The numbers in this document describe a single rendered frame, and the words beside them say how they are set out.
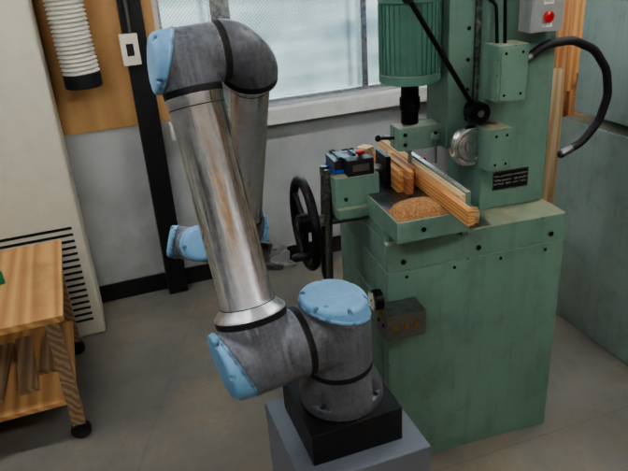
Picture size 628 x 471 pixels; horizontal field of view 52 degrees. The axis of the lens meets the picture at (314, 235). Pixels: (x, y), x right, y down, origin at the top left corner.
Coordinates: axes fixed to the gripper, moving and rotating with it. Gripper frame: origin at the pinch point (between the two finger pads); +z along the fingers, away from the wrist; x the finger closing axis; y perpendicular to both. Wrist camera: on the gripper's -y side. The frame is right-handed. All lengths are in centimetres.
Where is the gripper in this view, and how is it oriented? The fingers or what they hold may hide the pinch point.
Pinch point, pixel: (292, 265)
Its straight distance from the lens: 190.8
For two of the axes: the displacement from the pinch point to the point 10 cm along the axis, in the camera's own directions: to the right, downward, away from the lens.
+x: -2.7, -3.9, 8.8
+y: 2.7, -9.1, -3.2
